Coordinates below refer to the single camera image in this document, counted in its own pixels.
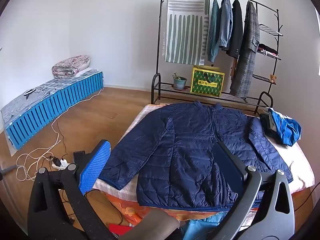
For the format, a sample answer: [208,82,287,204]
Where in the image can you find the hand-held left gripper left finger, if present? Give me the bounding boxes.
[27,139,115,240]

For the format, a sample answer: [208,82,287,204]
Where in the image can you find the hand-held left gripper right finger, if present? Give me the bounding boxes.
[214,141,295,240]

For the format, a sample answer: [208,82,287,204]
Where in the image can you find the navy puffer jacket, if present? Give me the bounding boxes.
[98,101,293,209]

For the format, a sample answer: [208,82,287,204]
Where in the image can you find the black metal clothes rack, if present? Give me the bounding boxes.
[151,0,284,117]

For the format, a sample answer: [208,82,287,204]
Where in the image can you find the folded dark clothes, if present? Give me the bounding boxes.
[257,44,279,57]

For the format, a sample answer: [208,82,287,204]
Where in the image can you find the white power strip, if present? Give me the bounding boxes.
[52,156,72,170]

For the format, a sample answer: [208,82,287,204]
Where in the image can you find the dark crumpled garment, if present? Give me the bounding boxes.
[259,113,283,143]

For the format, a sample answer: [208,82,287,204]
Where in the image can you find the orange floral cloth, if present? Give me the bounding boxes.
[100,190,258,230]

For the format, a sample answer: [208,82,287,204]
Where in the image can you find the blue white garment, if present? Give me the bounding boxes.
[269,107,302,147]

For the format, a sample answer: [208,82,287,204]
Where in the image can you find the beige checked blanket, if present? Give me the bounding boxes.
[93,104,315,200]

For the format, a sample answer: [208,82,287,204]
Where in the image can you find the blue slatted mattress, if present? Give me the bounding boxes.
[1,69,105,150]

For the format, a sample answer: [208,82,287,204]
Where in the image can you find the red packet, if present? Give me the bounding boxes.
[109,224,134,237]

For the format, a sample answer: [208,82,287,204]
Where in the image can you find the green yellow patterned bag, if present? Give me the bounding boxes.
[190,65,225,97]

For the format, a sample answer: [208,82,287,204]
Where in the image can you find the teal fabric bag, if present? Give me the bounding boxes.
[180,212,228,240]

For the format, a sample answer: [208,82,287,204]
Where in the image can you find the grey rounded pad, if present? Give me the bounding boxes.
[130,209,180,240]

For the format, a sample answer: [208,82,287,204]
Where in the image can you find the potted plant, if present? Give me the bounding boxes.
[172,72,187,90]

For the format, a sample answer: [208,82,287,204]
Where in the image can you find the grey patterned sheet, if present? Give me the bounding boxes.
[1,69,102,125]

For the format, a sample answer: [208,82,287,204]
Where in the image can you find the folded floral quilt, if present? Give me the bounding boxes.
[52,55,91,78]

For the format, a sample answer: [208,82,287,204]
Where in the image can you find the grey plaid coat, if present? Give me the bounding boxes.
[229,1,261,98]

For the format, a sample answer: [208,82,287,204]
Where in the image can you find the teal knit garment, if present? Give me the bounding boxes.
[206,0,222,63]

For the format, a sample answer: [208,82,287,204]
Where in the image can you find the black jacket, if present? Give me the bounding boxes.
[226,0,243,60]

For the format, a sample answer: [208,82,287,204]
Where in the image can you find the blue denim jacket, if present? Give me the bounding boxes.
[219,0,233,52]

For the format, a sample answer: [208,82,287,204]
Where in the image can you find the green striped white cloth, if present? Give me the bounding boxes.
[161,0,211,65]

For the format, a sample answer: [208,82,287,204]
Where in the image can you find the black cable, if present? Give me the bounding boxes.
[55,119,68,160]

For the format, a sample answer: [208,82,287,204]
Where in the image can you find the white cable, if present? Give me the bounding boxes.
[15,86,104,182]

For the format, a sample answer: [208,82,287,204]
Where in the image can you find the black ring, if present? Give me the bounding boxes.
[22,88,38,98]

